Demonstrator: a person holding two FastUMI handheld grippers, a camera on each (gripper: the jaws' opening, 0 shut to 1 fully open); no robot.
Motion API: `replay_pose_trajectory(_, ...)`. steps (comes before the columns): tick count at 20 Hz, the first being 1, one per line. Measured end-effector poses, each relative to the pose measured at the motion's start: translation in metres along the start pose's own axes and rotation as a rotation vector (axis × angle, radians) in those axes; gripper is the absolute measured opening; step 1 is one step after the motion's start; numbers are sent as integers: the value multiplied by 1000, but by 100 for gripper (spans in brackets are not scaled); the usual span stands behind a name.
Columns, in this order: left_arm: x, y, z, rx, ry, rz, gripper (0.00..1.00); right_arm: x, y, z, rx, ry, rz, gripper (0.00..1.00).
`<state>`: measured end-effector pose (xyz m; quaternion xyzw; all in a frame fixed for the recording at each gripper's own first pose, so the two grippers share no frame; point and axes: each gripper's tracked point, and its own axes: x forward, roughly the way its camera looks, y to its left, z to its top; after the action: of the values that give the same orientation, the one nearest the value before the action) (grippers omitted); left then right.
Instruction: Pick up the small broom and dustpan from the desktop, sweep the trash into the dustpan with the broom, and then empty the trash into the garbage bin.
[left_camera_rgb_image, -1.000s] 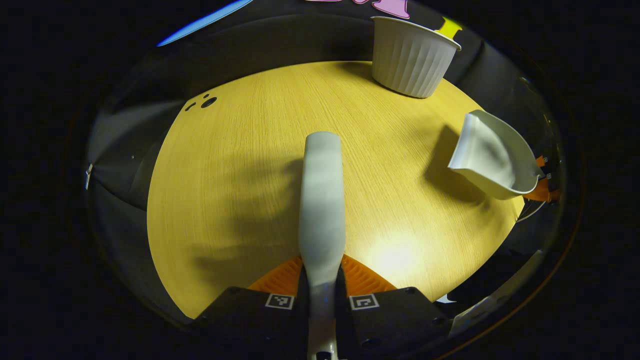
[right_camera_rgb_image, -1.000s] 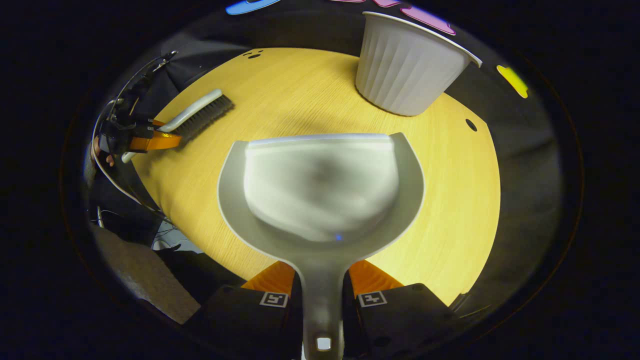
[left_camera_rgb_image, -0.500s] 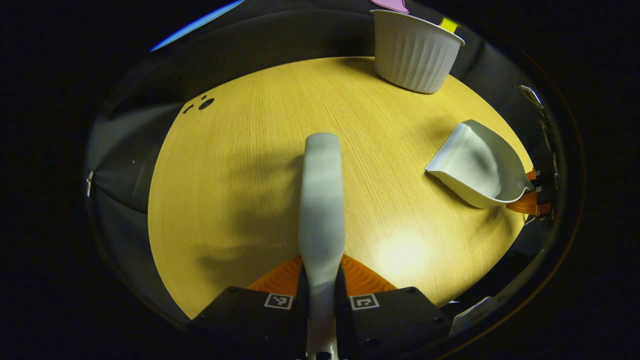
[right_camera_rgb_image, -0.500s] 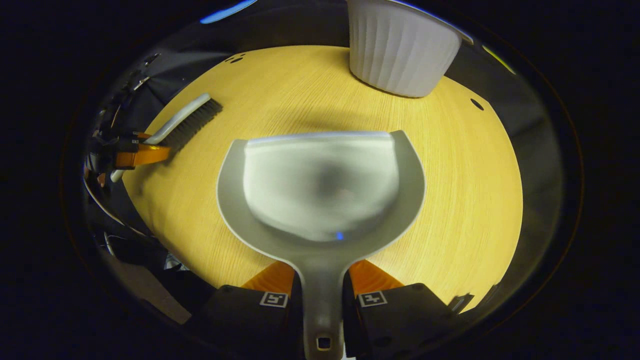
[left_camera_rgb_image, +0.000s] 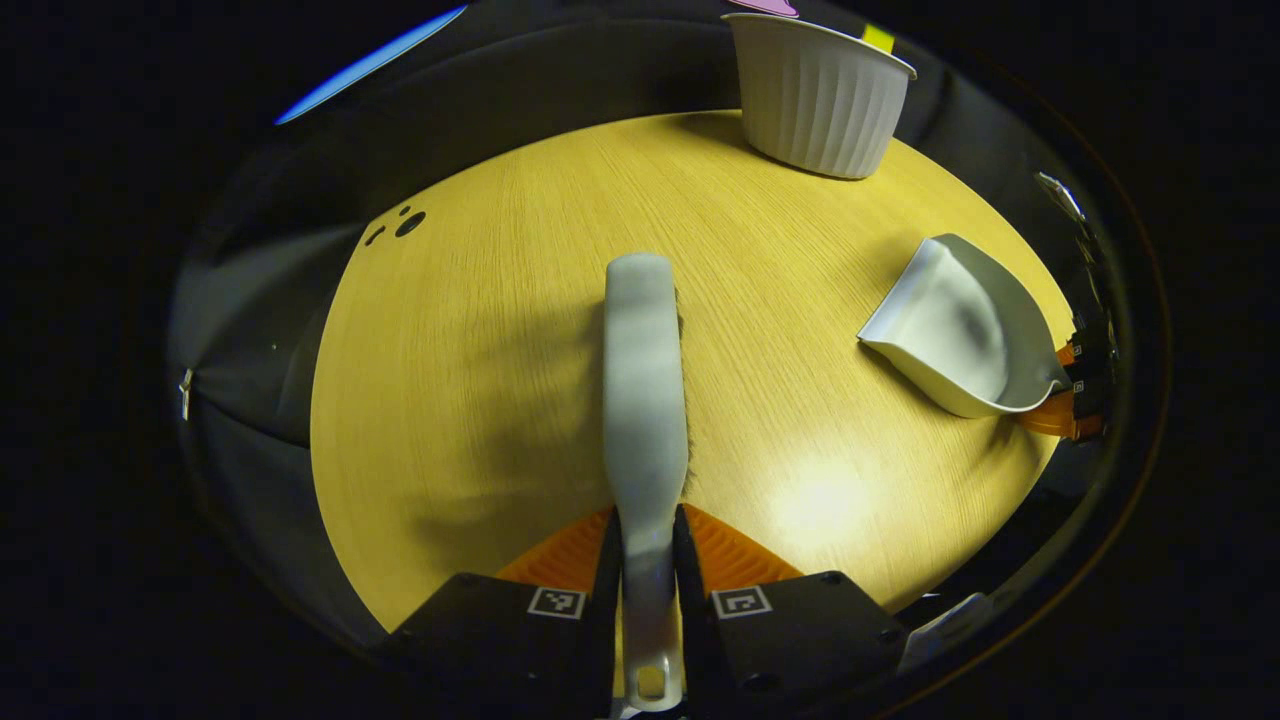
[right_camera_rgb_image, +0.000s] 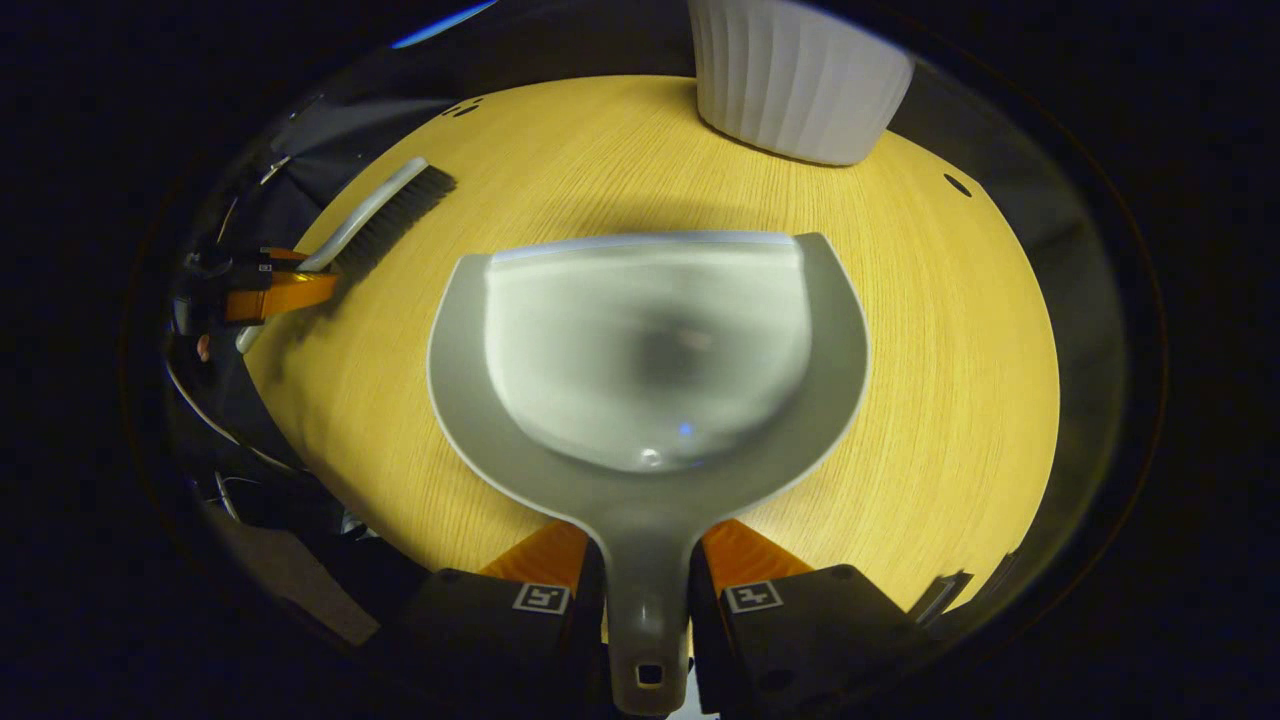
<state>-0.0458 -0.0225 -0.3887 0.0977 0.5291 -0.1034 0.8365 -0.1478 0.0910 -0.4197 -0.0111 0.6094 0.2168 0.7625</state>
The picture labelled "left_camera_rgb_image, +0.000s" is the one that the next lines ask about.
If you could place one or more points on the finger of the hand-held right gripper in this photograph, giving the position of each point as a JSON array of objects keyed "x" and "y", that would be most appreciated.
[
  {"x": 1060, "y": 415},
  {"x": 1088, "y": 345}
]

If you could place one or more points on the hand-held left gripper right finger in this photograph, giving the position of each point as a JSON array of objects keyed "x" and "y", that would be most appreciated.
[{"x": 800, "y": 640}]

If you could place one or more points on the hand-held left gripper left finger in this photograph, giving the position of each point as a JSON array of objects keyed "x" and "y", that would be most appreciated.
[{"x": 520, "y": 640}]

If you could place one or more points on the grey dustpan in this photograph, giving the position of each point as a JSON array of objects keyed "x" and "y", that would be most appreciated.
[{"x": 950, "y": 330}]

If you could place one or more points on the small grey broom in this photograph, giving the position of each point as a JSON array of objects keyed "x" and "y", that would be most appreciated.
[{"x": 645, "y": 400}]

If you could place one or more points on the white ribbed garbage bin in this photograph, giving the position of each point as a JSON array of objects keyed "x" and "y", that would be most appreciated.
[{"x": 820, "y": 100}]

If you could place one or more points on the white metal clip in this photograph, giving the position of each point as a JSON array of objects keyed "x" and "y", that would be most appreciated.
[
  {"x": 1060, "y": 196},
  {"x": 186, "y": 395}
]

